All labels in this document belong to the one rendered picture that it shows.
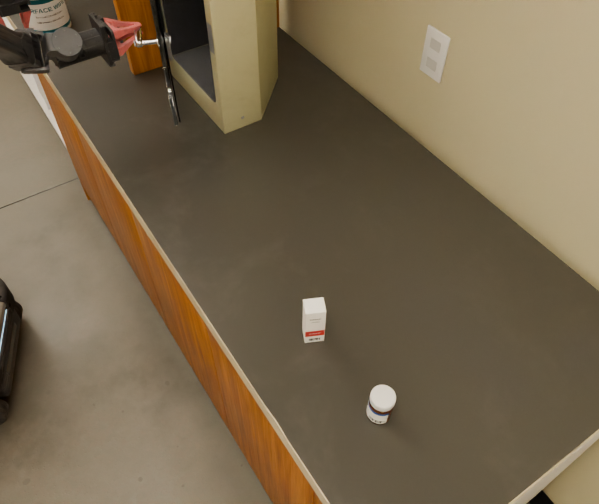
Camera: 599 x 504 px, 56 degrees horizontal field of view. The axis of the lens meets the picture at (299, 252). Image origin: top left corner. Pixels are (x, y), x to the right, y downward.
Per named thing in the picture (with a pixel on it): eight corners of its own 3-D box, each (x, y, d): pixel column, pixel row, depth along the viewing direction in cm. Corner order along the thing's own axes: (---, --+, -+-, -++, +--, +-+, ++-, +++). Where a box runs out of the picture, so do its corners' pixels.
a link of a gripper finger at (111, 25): (144, 21, 125) (104, 33, 122) (151, 50, 130) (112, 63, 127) (132, 8, 128) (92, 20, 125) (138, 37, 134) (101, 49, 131)
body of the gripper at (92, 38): (107, 23, 121) (73, 33, 118) (118, 65, 129) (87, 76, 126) (95, 10, 124) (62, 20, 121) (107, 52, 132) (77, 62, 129)
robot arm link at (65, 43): (13, 32, 120) (21, 74, 121) (12, 17, 109) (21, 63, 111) (73, 31, 125) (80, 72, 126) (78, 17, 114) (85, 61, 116)
